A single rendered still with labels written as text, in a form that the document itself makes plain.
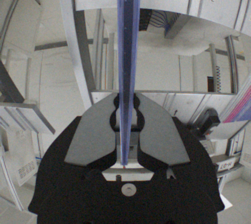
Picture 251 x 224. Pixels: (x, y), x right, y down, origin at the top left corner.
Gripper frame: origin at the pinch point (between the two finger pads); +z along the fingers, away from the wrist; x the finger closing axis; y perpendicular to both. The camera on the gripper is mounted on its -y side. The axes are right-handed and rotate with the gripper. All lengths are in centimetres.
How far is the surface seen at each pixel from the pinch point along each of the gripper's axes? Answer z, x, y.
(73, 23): 9.8, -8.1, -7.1
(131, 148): 12.6, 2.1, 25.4
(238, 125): 20, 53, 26
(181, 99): 15.5, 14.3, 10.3
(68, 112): 145, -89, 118
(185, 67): 185, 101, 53
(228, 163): 13, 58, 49
